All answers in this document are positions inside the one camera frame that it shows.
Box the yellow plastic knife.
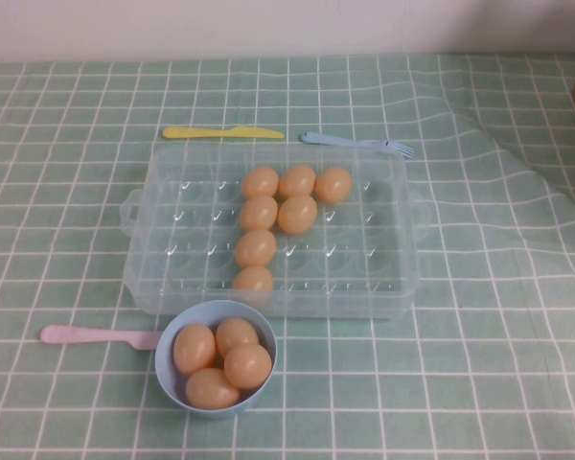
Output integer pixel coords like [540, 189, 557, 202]
[161, 126, 286, 141]

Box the beige plastic egg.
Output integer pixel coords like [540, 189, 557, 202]
[239, 195, 280, 232]
[234, 229, 278, 268]
[215, 316, 261, 358]
[185, 367, 242, 410]
[223, 343, 273, 390]
[277, 194, 319, 236]
[232, 265, 275, 306]
[241, 166, 280, 198]
[278, 165, 317, 198]
[314, 166, 354, 203]
[172, 323, 217, 377]

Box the transparent plastic egg box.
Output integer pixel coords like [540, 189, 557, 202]
[119, 142, 432, 321]

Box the green checked tablecloth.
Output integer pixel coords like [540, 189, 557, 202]
[0, 52, 575, 460]

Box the pink plastic knife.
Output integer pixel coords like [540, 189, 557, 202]
[39, 325, 165, 351]

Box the light blue bowl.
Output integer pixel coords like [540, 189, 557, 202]
[154, 300, 278, 419]

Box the blue plastic fork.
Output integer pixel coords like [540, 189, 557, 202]
[300, 131, 416, 159]

